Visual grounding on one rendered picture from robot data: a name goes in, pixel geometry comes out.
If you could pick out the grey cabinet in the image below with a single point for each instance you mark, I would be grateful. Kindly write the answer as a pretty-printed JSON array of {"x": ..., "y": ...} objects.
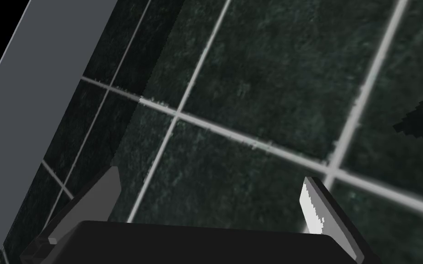
[{"x": 31, "y": 110}]

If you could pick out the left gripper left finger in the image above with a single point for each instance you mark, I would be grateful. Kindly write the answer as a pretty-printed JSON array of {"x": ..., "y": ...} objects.
[{"x": 94, "y": 201}]

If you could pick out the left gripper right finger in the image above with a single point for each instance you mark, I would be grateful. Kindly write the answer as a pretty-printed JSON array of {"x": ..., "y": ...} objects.
[{"x": 321, "y": 209}]

